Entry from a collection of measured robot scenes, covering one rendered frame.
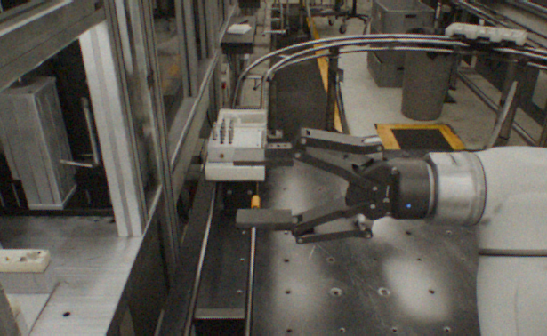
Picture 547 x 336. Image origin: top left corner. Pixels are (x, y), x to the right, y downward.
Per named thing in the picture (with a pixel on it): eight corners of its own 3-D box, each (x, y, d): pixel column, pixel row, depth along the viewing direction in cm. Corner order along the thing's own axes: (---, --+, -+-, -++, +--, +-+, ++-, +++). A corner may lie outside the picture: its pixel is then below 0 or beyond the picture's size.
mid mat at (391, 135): (503, 197, 262) (504, 196, 262) (406, 198, 262) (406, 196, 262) (447, 124, 349) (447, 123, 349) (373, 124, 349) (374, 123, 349)
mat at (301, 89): (370, 194, 266) (370, 192, 265) (265, 194, 266) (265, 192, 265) (308, 3, 775) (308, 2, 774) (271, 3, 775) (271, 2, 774)
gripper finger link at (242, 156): (293, 166, 55) (293, 160, 54) (232, 166, 55) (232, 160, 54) (293, 154, 57) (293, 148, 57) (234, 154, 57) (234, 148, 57)
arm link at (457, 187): (463, 139, 60) (416, 139, 60) (492, 175, 52) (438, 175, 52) (450, 199, 64) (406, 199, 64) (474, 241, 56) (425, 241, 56)
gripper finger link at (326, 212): (369, 182, 60) (373, 191, 60) (288, 213, 62) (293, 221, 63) (374, 199, 56) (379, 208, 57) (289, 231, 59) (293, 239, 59)
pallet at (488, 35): (442, 46, 242) (446, 27, 237) (449, 40, 252) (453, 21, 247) (519, 57, 225) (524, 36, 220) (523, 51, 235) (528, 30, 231)
